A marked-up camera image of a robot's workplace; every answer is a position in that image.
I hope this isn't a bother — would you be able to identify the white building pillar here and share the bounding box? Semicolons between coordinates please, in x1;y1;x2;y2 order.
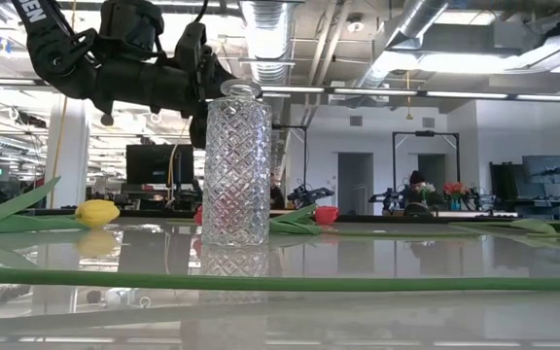
45;98;92;211

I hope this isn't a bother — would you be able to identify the red artificial tulip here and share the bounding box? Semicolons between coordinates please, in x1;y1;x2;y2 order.
166;204;340;227
192;203;478;239

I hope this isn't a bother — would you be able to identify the black artificial tulip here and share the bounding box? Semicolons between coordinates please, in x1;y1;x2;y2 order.
448;211;560;236
0;265;560;295

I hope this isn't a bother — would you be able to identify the smooth silver air duct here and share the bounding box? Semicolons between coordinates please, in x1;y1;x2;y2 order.
355;0;456;91

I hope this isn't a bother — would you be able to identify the black aluminium table frame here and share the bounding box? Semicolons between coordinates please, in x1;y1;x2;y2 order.
0;206;560;230

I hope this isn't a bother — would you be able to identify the white flower bouquet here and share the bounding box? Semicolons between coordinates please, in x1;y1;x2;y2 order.
414;180;438;202

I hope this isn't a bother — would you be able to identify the person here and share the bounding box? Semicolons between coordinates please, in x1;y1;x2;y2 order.
268;171;288;211
407;169;430;215

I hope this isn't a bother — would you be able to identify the black monitor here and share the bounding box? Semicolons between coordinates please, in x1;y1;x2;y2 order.
124;143;196;187

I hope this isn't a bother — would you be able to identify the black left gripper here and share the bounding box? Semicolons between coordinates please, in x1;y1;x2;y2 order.
92;21;236;151

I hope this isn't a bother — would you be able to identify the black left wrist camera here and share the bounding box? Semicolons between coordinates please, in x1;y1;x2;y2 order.
98;0;165;55

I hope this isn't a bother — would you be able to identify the clear cut-glass vase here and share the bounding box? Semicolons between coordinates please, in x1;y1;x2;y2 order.
201;79;274;248

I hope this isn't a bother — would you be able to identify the grey door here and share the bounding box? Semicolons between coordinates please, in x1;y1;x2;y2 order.
336;152;375;216
416;153;455;196

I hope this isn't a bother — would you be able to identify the ribbed silver air duct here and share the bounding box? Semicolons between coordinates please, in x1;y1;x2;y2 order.
238;0;294;86

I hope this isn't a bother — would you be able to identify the orange flower bouquet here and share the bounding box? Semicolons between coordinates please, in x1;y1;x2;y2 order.
441;180;473;200

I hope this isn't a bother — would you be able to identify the round ceiling fixture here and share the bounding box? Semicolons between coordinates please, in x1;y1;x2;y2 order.
346;16;367;35

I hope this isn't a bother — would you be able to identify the black background rig frame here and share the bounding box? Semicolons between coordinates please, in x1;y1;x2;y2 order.
391;129;462;211

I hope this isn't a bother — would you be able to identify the long horizontal light bar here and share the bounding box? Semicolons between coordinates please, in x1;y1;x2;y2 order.
0;76;560;104

